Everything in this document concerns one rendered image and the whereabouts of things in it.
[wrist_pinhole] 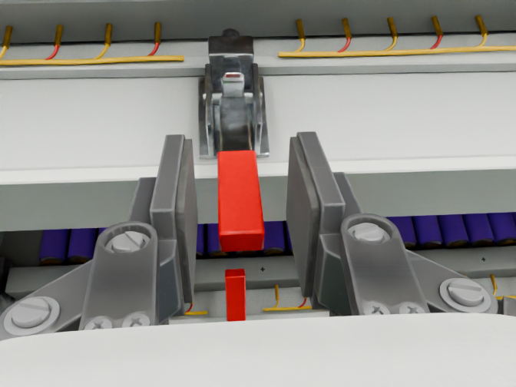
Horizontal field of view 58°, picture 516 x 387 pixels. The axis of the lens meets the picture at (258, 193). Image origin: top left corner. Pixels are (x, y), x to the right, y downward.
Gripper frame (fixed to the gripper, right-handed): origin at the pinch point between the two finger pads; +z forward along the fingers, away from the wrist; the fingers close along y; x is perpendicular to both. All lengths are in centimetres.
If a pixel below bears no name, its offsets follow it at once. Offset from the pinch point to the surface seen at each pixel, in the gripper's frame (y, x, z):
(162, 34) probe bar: -3.1, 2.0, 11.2
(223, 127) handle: -0.5, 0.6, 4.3
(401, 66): 7.4, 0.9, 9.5
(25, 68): -8.6, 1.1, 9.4
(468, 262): 17.1, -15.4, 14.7
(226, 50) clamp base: -0.3, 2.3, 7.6
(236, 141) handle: -0.1, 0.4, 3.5
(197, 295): -2.9, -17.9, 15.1
